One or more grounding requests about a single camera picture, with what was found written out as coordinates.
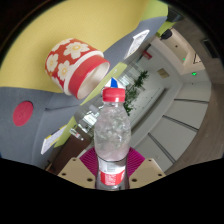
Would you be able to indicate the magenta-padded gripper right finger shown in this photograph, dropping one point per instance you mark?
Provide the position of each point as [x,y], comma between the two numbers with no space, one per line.
[148,170]

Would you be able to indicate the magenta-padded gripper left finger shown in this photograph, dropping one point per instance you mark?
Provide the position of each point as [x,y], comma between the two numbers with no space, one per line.
[75,171]

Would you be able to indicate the clear red-capped water bottle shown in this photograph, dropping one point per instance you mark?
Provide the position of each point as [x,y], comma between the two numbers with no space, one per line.
[112,133]

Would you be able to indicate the flat round red coaster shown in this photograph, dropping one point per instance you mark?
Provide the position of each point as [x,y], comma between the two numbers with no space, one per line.
[22,113]

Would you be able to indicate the row of green potted plants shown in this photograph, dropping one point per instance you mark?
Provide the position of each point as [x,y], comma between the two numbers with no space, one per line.
[135,90]

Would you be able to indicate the red floral mug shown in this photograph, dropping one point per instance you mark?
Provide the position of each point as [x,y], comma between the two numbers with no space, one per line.
[71,65]

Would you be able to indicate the red floor bin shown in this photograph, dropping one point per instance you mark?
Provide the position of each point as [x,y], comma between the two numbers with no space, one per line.
[147,54]

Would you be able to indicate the dark chair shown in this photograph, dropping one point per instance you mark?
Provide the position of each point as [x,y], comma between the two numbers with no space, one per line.
[166,34]

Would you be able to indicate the framed wall picture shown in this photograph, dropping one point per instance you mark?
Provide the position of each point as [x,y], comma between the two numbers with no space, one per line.
[163,73]

